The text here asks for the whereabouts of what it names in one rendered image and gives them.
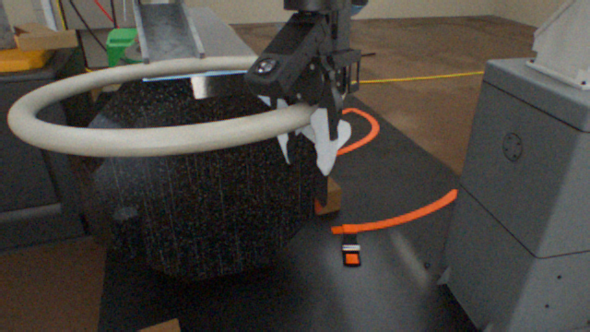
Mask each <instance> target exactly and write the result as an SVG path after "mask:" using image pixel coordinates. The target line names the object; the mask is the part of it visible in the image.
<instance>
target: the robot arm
mask: <svg viewBox="0 0 590 332"><path fill-rule="evenodd" d="M368 3H369V0H284V9H285V10H296V11H298V13H293V14H292V15H291V17H290V19H289V20H288V22H287V23H286V24H285V25H284V27H283V28H281V29H280V30H279V32H278V33H277V34H276V36H275V37H274V39H273V41H271V42H270V43H269V45H268V46H267V47H266V48H265V49H264V50H263V51H262V52H261V54H260V55H259V56H258V58H257V60H256V61H255V62H254V64H253V65H252V66H251V67H250V69H248V70H247V71H246V73H245V74H244V75H243V79H244V80H245V82H246V84H247V86H248V87H250V89H251V91H252V92H253V94H254V95H256V96H262V97H268V98H270V105H271V111H273V110H276V109H280V108H284V107H288V106H290V105H293V104H296V103H299V102H302V101H307V102H308V104H309V106H314V105H317V104H318V103H319V108H318V109H317V110H315V111H314V112H313V114H312V115H311V118H310V120H311V126H312V128H313V131H314V133H315V134H316V144H314V147H315V148H316V150H317V153H318V160H317V166H318V167H319V169H320V170H321V172H322V174H323V175H327V174H328V173H329V172H330V170H331V168H333V166H334V164H335V160H336V154H337V151H338V150H339V149H340V148H341V147H342V145H343V144H344V143H345V142H346V140H347V139H348V138H350V135H351V126H350V123H347V122H345V121H342V120H340V119H341V115H342V110H343V101H342V96H343V95H344V93H345V92H346V84H348V93H352V92H355V91H357V90H360V55H361V50H360V49H350V48H349V33H350V16H352V17H354V15H357V14H358V13H359V12H360V11H361V10H362V9H363V8H364V7H365V6H366V5H368ZM354 63H357V82H355V83H352V64H354ZM347 66H348V75H346V73H347ZM305 127H306V126H304V127H302V128H298V130H296V131H293V132H290V133H287V134H285V135H281V136H277V138H278V141H279V144H280V146H281V149H282V152H283V154H285V157H286V159H287V162H288V164H292V163H293V157H294V144H293V141H294V138H295V136H296V135H297V134H298V133H300V132H301V131H303V130H304V128H305Z"/></svg>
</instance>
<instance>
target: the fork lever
mask: <svg viewBox="0 0 590 332"><path fill-rule="evenodd" d="M132 2H133V7H134V12H135V17H136V27H137V32H138V37H139V42H140V48H141V53H142V58H143V63H144V65H149V62H155V61H163V60H173V59H184V58H198V57H199V59H200V60H202V59H205V51H204V48H203V46H202V43H201V41H200V39H199V37H198V34H197V31H196V28H195V24H194V22H193V20H192V17H191V15H190V12H189V10H188V6H187V5H186V4H185V2H184V0H175V2H176V3H158V4H152V5H139V4H138V3H137V0H132ZM205 73H206V71H202V72H197V73H187V74H177V75H167V76H161V77H178V76H187V75H197V74H205ZM152 78H160V77H147V79H152Z"/></svg>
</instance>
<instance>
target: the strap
mask: <svg viewBox="0 0 590 332"><path fill-rule="evenodd" d="M350 111H354V113H357V114H360V115H362V116H364V117H365V118H367V119H369V120H370V122H371V123H372V131H371V133H370V134H369V135H368V136H366V137H364V138H363V139H362V140H360V141H358V142H356V143H354V144H352V145H350V147H347V148H343V149H341V150H339V151H338V152H337V154H336V155H337V156H338V155H341V154H343V153H346V152H348V151H351V150H353V149H355V148H358V147H360V145H362V144H364V143H367V142H369V141H370V140H372V139H373V138H374V137H375V136H376V135H377V133H378V131H379V125H378V124H377V122H376V121H375V119H373V118H372V117H371V116H369V115H368V114H367V113H362V112H361V111H360V110H358V109H355V108H347V109H345V110H343V111H342V114H345V113H350ZM456 192H457V190H454V189H453V190H452V191H451V192H450V193H448V194H447V195H446V196H444V197H443V198H440V200H438V201H436V202H435V203H433V204H431V205H428V206H426V207H422V208H420V209H418V210H415V211H412V212H410V213H407V214H405V215H403V216H401V217H397V218H394V219H388V220H382V221H377V222H373V223H365V224H357V232H358V231H366V230H373V229H379V228H383V227H389V226H393V225H396V224H400V223H403V222H407V221H411V220H413V219H417V218H420V216H423V215H426V214H428V213H430V212H432V211H434V210H436V209H438V208H441V207H444V206H446V205H447V204H449V203H451V202H452V201H453V199H454V198H455V197H456ZM331 230H332V233H333V234H340V233H343V227H342V226H338V227H331Z"/></svg>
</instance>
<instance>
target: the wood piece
mask: <svg viewBox="0 0 590 332"><path fill-rule="evenodd" d="M18 43H19V46H20V49H21V52H26V51H38V50H47V49H58V48H68V47H78V46H79V44H78V37H77V31H76V30H58V31H45V32H32V33H20V34H19V37H18Z"/></svg>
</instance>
